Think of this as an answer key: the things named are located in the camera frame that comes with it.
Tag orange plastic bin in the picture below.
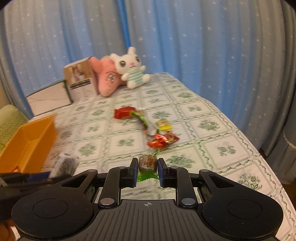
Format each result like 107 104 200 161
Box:
1 114 57 173

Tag green sofa cushion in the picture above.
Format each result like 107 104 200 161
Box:
0 104 28 152

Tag brown candy green wrapper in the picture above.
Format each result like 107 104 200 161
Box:
137 149 160 182

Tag pink star plush toy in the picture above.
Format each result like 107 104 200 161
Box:
89 57 126 97

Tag red snack packet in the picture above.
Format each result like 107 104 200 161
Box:
114 106 136 120

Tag brown product cardboard box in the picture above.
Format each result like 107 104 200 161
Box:
63 57 98 102

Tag yellow candy packet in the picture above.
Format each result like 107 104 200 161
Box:
156 119 173 131

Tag blue star curtain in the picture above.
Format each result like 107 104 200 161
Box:
0 0 296 151

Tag grey ruffled fabric cover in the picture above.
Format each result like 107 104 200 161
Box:
265 124 296 185

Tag white bunny plush toy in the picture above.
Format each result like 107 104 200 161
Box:
110 47 151 89

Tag red gold foil snack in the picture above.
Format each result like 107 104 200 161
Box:
147 131 180 149

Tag green patterned tablecloth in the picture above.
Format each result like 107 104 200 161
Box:
43 73 295 240

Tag white flat box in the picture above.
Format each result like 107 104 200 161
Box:
26 79 73 116

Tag white green snack pouch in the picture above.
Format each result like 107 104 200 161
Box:
129 110 159 136

